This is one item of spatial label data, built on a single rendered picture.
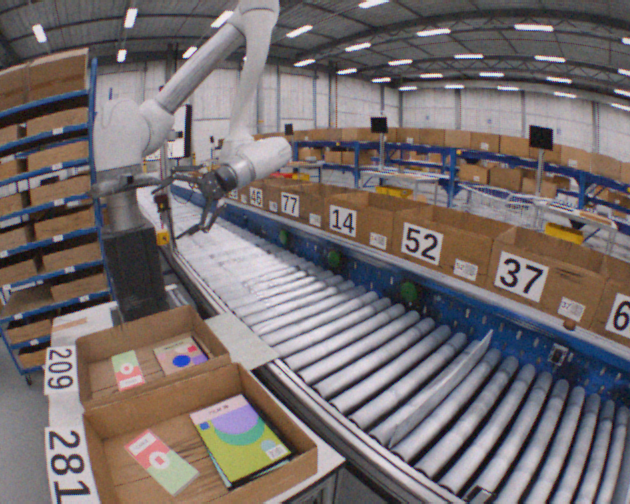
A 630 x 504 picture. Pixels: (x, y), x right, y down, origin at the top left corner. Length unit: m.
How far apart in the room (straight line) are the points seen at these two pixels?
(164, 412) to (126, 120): 0.76
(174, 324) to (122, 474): 0.51
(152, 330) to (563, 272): 1.17
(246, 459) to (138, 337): 0.52
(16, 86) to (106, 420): 1.88
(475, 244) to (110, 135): 1.12
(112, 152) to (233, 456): 0.80
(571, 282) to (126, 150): 1.29
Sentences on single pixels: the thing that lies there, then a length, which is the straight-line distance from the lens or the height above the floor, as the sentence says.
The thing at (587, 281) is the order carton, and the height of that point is 1.02.
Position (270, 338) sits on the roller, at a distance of 0.92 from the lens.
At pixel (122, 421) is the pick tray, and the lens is 0.71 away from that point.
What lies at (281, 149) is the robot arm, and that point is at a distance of 0.90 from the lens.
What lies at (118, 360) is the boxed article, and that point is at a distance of 0.92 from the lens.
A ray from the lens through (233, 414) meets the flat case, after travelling 0.64.
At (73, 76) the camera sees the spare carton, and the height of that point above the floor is 1.87.
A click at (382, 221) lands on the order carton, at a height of 1.00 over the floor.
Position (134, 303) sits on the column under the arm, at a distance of 1.01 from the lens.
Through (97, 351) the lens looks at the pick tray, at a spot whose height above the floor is 0.79.
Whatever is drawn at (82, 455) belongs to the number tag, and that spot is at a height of 0.85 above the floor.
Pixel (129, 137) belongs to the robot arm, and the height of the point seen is 1.35.
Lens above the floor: 1.29
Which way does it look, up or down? 20 degrees down
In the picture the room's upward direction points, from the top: straight up
